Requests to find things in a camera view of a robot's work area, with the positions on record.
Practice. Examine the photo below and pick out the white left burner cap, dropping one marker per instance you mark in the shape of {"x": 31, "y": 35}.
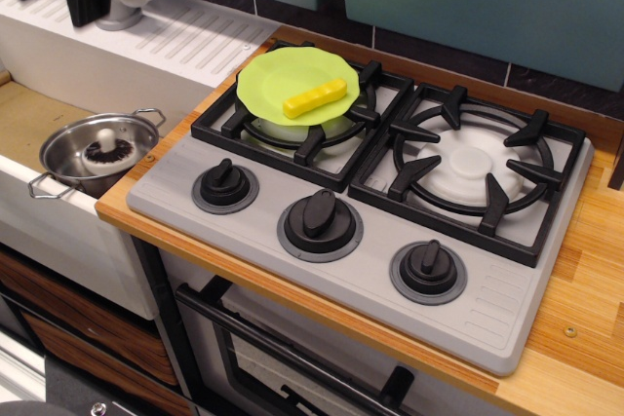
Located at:
{"x": 336, "y": 131}

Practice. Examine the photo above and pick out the black burner grate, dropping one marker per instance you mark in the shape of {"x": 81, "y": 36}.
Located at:
{"x": 227, "y": 121}
{"x": 548, "y": 153}

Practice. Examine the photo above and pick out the white toy mushroom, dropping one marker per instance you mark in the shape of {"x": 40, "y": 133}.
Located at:
{"x": 108, "y": 154}

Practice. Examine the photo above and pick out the black stove knob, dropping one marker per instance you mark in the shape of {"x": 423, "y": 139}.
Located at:
{"x": 320, "y": 228}
{"x": 428, "y": 273}
{"x": 225, "y": 188}

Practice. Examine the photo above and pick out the black right burner grate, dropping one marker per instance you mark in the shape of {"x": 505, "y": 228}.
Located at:
{"x": 548, "y": 153}

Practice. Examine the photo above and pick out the black middle stove knob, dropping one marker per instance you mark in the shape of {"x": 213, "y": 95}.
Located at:
{"x": 320, "y": 228}

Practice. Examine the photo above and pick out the black oven door handle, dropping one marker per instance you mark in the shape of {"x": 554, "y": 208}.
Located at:
{"x": 384, "y": 404}

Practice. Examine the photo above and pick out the black right stove knob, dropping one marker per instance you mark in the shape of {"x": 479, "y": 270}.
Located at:
{"x": 428, "y": 273}

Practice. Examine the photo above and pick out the lime green plate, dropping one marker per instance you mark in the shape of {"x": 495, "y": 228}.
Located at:
{"x": 274, "y": 77}

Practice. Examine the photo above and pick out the grey toy stovetop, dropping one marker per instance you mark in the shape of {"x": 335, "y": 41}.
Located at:
{"x": 488, "y": 324}

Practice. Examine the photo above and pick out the black left stove knob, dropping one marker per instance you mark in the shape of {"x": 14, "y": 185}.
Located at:
{"x": 225, "y": 188}

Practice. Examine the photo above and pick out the white toy sink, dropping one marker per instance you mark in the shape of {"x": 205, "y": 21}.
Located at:
{"x": 52, "y": 73}

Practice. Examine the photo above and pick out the wooden drawer front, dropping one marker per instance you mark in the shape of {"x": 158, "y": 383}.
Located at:
{"x": 103, "y": 341}

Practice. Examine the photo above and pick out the stainless steel pot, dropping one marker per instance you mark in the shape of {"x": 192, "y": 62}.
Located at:
{"x": 61, "y": 153}

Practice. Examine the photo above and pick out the black left burner grate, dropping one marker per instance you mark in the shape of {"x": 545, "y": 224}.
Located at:
{"x": 227, "y": 121}

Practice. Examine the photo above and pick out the white right burner cap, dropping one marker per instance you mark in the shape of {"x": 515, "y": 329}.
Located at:
{"x": 468, "y": 156}

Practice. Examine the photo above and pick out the white burner cap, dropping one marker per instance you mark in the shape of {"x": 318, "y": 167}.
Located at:
{"x": 468, "y": 156}
{"x": 336, "y": 131}

